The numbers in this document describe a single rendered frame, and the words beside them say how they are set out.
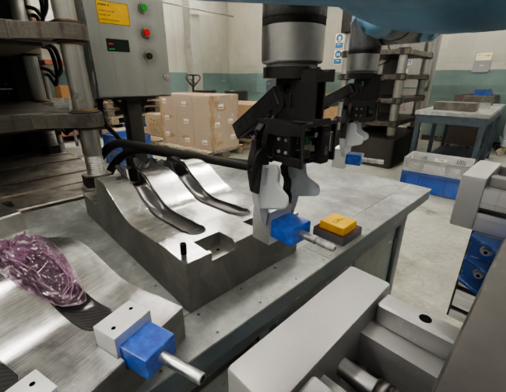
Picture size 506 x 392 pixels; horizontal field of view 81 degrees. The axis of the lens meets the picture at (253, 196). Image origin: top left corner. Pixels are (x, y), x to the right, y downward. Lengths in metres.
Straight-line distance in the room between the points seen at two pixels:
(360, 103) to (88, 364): 0.74
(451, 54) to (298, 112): 6.55
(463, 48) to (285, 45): 6.54
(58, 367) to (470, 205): 0.61
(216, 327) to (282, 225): 0.18
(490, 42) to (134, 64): 6.18
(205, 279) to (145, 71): 0.99
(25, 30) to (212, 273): 0.89
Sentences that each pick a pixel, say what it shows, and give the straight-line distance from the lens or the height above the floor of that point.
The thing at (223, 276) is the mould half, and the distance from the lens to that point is 0.51.
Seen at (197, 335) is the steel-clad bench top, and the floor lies 0.80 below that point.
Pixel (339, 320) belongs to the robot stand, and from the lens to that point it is 0.21.
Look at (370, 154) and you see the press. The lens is 4.48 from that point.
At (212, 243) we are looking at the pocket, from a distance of 0.52.
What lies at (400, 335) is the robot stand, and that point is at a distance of 0.24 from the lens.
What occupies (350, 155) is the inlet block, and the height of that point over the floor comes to 0.94.
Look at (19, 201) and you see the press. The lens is 1.17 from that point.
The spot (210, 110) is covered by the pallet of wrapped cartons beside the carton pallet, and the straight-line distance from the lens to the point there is 4.38.
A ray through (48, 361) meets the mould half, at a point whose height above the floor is 0.86.
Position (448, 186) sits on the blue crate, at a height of 0.13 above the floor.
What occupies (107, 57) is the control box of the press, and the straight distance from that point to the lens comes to 1.27.
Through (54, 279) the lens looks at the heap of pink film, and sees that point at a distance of 0.48.
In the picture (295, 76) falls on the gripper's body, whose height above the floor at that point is 1.14.
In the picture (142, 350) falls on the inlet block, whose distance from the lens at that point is 0.37.
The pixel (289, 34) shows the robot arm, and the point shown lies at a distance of 0.37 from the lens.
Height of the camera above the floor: 1.14
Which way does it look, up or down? 21 degrees down
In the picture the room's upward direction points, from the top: straight up
